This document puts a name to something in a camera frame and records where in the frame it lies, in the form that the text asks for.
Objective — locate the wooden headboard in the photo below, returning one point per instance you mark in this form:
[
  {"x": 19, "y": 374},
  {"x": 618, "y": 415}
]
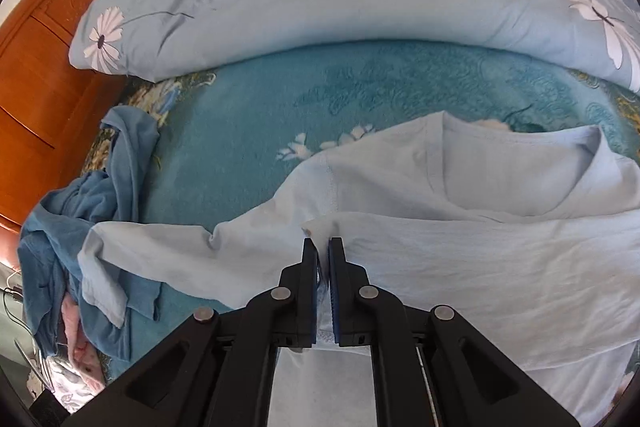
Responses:
[{"x": 40, "y": 82}]

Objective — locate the light blue t-shirt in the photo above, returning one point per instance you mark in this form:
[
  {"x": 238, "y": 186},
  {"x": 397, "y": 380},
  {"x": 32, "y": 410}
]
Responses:
[{"x": 500, "y": 257}]

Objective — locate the blue terry garment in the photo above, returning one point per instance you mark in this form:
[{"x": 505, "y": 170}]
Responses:
[{"x": 50, "y": 227}]

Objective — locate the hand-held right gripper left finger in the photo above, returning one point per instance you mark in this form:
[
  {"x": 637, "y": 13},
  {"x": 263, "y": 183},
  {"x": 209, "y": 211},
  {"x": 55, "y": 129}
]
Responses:
[{"x": 314, "y": 292}]

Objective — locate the teal floral bed blanket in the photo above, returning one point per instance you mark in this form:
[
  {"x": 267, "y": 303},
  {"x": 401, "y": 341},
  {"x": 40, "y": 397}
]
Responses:
[{"x": 240, "y": 132}]

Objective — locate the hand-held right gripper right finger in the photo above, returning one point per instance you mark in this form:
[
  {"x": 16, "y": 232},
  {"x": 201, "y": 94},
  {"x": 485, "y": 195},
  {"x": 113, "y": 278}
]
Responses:
[{"x": 334, "y": 292}]

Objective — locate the pink fleece garment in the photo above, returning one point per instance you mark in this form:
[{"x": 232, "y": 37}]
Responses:
[{"x": 75, "y": 332}]

